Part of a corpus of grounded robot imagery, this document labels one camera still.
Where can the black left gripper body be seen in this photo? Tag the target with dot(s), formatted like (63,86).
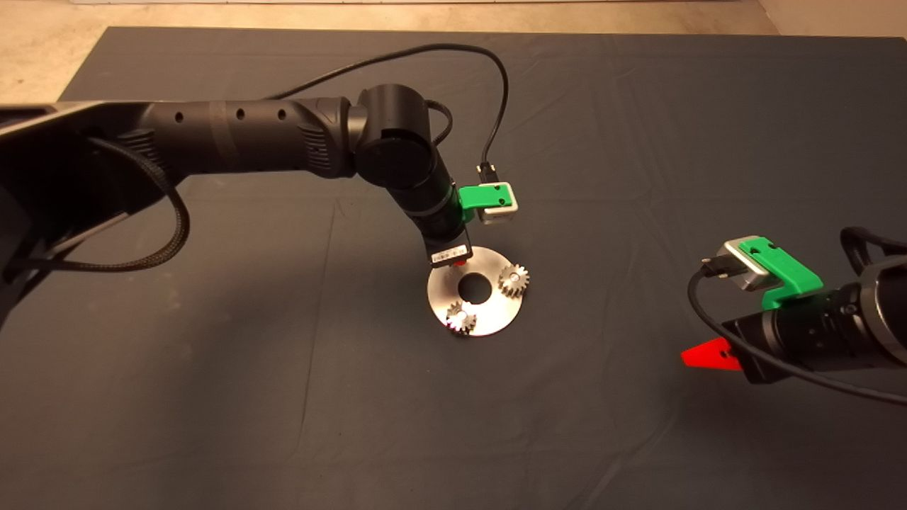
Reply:
(443,223)

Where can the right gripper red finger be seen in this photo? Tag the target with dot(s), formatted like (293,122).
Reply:
(711,356)

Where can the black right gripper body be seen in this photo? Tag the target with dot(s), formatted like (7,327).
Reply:
(801,340)

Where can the small steel planetary gear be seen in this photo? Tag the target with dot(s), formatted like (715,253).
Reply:
(509,287)
(460,320)

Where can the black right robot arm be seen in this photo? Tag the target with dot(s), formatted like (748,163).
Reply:
(886,312)

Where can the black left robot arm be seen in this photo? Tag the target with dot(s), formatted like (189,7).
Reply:
(234,134)

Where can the round metal carrier plate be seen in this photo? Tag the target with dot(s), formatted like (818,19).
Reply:
(443,294)

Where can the dark grey table cloth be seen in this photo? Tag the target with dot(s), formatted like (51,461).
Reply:
(638,106)

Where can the left green camera mount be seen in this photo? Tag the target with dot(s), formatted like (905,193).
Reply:
(482,196)

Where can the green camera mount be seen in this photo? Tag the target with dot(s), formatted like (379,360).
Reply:
(786,273)
(482,196)

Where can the left silver camera box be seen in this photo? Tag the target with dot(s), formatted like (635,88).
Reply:
(503,214)

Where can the silver camera box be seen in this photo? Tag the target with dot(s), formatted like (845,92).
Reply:
(503,214)
(744,273)

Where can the right green camera mount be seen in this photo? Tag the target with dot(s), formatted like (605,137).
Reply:
(786,273)

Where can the right silver camera box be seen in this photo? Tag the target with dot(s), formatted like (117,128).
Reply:
(744,273)

